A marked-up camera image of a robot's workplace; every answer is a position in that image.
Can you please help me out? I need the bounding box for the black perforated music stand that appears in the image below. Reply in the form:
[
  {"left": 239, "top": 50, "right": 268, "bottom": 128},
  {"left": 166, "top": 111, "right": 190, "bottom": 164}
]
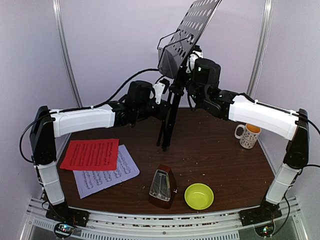
[{"left": 157, "top": 0, "right": 221, "bottom": 152}]

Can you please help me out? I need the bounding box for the red sheet music paper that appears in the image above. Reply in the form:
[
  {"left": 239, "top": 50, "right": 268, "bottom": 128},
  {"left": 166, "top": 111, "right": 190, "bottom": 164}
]
[{"left": 60, "top": 139, "right": 119, "bottom": 171}]

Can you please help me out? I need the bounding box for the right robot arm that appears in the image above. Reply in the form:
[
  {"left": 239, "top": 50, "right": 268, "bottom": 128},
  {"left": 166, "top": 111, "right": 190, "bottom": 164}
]
[{"left": 186, "top": 58, "right": 310, "bottom": 221}]

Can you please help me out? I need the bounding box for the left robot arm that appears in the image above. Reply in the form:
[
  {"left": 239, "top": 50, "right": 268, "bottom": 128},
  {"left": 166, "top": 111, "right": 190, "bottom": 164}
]
[{"left": 29, "top": 78, "right": 170, "bottom": 222}]

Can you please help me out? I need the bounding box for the wooden metronome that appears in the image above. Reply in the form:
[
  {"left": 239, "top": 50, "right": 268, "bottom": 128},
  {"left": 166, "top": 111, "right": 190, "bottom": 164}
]
[{"left": 148, "top": 164, "right": 178, "bottom": 209}]

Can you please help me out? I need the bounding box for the white patterned mug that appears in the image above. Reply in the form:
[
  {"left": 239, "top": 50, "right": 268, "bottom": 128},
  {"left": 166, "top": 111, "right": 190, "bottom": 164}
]
[{"left": 234, "top": 123, "right": 262, "bottom": 149}]

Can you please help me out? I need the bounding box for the green bowl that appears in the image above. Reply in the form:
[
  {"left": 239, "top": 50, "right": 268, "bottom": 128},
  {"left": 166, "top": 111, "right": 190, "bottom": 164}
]
[{"left": 184, "top": 183, "right": 215, "bottom": 210}]

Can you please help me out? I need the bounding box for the white sheet music paper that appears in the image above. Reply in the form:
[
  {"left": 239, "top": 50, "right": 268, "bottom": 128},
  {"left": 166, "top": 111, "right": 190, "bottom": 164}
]
[{"left": 73, "top": 144, "right": 140, "bottom": 199}]

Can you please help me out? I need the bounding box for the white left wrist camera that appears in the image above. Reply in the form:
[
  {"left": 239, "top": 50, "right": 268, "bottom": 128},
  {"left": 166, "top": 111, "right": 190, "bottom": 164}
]
[{"left": 149, "top": 78, "right": 170, "bottom": 105}]

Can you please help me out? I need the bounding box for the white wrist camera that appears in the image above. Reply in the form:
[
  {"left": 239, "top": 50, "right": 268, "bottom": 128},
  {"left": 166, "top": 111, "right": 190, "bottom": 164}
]
[
  {"left": 186, "top": 45, "right": 204, "bottom": 74},
  {"left": 149, "top": 78, "right": 170, "bottom": 105}
]

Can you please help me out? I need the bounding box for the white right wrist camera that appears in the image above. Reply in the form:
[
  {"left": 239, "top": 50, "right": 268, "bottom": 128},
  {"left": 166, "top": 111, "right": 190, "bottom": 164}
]
[{"left": 186, "top": 45, "right": 204, "bottom": 74}]

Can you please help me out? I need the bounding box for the right aluminium frame post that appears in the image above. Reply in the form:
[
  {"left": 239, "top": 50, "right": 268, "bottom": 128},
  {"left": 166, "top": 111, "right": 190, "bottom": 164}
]
[{"left": 246, "top": 0, "right": 274, "bottom": 98}]

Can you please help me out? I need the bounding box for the aluminium frame post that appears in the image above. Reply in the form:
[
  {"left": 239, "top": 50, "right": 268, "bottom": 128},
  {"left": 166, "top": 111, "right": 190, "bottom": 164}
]
[
  {"left": 52, "top": 0, "right": 83, "bottom": 107},
  {"left": 246, "top": 0, "right": 274, "bottom": 98}
]

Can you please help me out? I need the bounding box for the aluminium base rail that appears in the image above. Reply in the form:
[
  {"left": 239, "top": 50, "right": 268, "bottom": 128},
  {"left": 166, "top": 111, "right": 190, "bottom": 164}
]
[{"left": 18, "top": 197, "right": 311, "bottom": 240}]

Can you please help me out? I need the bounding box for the left aluminium frame post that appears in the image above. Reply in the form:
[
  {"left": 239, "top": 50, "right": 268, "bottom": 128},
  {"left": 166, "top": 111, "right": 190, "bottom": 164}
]
[{"left": 52, "top": 0, "right": 83, "bottom": 107}]

